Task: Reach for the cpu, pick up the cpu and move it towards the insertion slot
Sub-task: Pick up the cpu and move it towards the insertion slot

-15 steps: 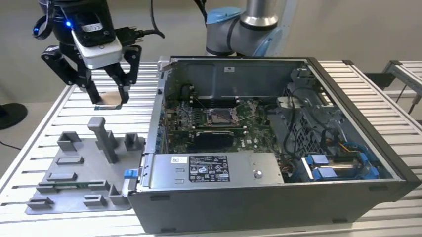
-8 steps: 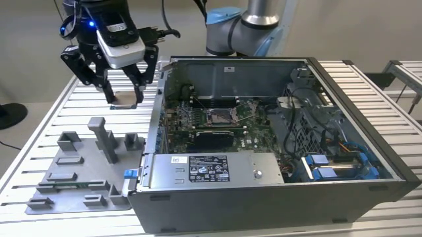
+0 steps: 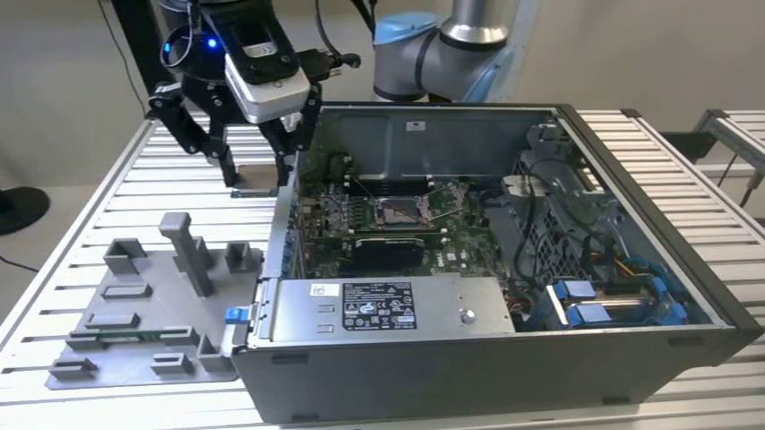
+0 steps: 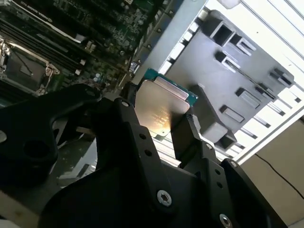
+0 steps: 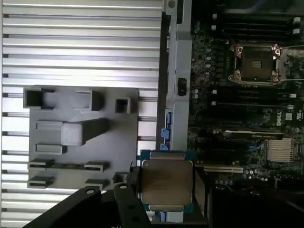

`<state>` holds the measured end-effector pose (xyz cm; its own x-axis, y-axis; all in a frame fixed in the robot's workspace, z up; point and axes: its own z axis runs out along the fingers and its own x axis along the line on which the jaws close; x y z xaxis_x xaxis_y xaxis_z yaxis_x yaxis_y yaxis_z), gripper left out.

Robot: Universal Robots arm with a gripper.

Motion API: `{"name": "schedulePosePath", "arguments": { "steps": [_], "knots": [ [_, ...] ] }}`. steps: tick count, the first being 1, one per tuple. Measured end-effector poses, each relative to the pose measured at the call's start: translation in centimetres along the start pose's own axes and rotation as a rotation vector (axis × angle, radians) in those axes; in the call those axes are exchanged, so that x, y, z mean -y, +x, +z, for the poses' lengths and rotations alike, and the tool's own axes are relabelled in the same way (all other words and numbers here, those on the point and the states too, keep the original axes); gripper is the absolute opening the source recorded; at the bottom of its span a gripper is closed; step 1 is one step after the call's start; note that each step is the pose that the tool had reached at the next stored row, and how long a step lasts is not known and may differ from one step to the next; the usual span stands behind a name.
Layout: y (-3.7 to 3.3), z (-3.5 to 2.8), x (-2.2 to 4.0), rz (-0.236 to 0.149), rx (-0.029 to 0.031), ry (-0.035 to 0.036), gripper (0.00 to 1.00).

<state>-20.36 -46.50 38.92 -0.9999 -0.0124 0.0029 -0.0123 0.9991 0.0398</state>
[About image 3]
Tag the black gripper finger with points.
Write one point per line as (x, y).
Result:
(191, 130)
(304, 130)

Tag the silver CPU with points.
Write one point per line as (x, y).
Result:
(256, 179)

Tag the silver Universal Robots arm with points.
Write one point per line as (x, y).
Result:
(454, 45)

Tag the CPU socket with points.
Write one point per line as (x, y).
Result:
(399, 209)

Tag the thin metal locking lever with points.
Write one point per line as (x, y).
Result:
(363, 187)

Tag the black RAM slots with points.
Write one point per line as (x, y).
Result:
(388, 183)

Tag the small white case sticker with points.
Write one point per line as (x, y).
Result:
(415, 125)

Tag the black graphics card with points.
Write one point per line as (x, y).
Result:
(388, 251)

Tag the round black stand base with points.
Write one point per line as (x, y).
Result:
(20, 210)

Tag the green motherboard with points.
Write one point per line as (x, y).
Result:
(466, 242)

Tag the gray parts rack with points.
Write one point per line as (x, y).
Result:
(167, 295)

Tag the silver power supply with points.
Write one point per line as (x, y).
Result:
(299, 313)

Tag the black power supply label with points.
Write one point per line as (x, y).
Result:
(378, 307)

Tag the blue case latch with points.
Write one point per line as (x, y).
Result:
(233, 315)

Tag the gray drive cage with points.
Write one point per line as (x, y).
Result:
(555, 215)

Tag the green RAM stick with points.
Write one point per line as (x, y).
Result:
(128, 336)

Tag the blue disk carrier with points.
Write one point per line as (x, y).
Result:
(589, 315)
(574, 289)

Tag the open black PC case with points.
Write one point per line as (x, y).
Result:
(430, 380)

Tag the aluminium side table frame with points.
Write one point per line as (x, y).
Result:
(729, 125)

